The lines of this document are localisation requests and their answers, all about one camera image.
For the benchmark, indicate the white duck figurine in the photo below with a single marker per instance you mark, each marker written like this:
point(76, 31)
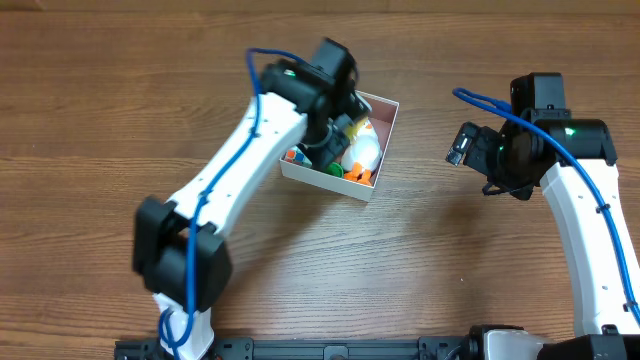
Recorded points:
point(363, 155)

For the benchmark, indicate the pastel rubik's cube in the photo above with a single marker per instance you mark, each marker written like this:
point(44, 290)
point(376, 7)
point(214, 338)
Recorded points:
point(296, 156)

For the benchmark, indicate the green round lid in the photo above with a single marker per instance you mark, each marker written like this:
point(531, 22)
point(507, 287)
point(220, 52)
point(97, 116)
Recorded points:
point(335, 169)

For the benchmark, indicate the white box maroon interior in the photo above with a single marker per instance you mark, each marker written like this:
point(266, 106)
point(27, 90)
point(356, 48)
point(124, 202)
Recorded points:
point(382, 116)

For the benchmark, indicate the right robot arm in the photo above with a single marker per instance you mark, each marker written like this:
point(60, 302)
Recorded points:
point(574, 164)

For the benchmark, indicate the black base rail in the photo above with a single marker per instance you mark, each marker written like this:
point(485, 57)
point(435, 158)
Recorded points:
point(423, 348)

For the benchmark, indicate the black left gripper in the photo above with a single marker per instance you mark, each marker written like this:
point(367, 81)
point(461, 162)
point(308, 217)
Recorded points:
point(329, 151)

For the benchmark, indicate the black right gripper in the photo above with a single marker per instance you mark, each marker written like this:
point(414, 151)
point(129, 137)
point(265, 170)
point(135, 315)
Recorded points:
point(482, 151)

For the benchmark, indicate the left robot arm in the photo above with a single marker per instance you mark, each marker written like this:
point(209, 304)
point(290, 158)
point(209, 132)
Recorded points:
point(179, 244)

